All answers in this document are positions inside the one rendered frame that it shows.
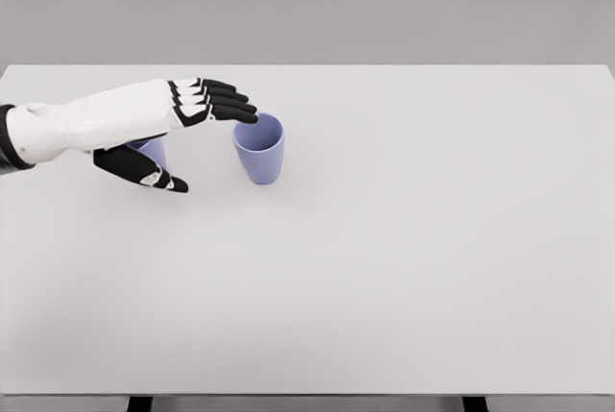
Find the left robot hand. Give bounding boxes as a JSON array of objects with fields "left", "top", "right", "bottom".
[{"left": 64, "top": 77, "right": 259, "bottom": 194}]

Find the lavender plastic cup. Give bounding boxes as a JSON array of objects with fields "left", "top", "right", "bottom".
[
  {"left": 232, "top": 112, "right": 285, "bottom": 186},
  {"left": 125, "top": 137, "right": 167, "bottom": 172}
]

